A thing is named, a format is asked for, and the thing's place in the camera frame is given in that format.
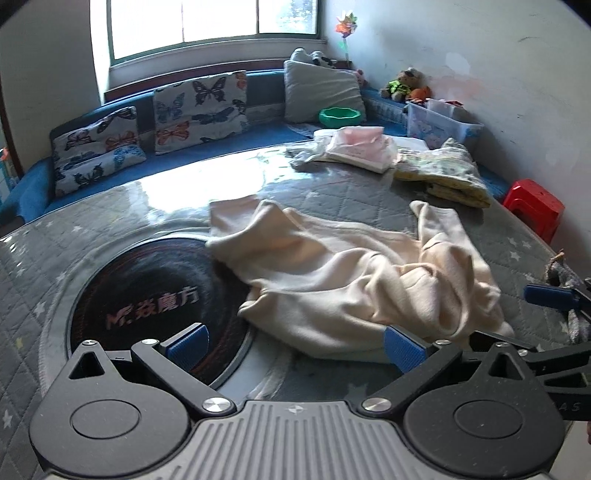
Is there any folded yellow-green floral garment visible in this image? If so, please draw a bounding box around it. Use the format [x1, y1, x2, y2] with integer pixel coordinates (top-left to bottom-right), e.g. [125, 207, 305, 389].
[394, 137, 492, 209]

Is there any grey plain cushion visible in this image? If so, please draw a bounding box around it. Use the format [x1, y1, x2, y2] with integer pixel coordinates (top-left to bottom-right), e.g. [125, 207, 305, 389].
[283, 60, 367, 123]

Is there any folded pink garment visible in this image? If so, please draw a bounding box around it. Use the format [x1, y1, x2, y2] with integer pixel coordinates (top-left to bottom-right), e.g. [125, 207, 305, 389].
[324, 126, 398, 174]

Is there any clear plastic storage box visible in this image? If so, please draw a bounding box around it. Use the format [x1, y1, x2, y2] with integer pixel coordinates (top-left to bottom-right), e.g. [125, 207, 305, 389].
[407, 99, 484, 152]

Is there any green plastic bowl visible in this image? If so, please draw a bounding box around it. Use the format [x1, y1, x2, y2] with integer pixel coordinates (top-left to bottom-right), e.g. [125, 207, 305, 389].
[318, 107, 363, 129]

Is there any right butterfly print pillow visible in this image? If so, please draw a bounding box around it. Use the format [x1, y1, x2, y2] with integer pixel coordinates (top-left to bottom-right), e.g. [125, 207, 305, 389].
[153, 70, 249, 155]

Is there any colourful pinwheel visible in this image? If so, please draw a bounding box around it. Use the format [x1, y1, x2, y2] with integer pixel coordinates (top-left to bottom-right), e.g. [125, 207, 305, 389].
[335, 12, 358, 63]

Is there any cream long-sleeve sweater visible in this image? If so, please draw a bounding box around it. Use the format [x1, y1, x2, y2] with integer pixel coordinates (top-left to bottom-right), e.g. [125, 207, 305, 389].
[207, 197, 513, 363]

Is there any red plastic stool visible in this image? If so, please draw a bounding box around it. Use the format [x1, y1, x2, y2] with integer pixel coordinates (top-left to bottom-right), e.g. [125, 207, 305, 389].
[503, 179, 565, 244]

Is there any left butterfly print pillow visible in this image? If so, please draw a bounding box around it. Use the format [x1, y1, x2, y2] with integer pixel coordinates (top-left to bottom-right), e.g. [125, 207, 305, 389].
[52, 106, 147, 197]

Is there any white crumpled cloth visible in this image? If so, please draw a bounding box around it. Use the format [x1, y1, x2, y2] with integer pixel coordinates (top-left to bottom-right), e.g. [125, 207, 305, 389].
[284, 140, 327, 170]

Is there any window with frame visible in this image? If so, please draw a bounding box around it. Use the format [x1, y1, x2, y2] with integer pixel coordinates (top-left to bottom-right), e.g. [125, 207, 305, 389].
[106, 0, 321, 64]

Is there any blue sofa bench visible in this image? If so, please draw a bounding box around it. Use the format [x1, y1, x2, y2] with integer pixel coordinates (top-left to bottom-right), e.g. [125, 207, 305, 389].
[0, 68, 512, 225]

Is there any butterfly print pillow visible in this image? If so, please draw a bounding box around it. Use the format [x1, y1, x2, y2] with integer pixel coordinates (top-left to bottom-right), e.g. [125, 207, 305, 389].
[153, 70, 249, 155]
[52, 106, 147, 197]

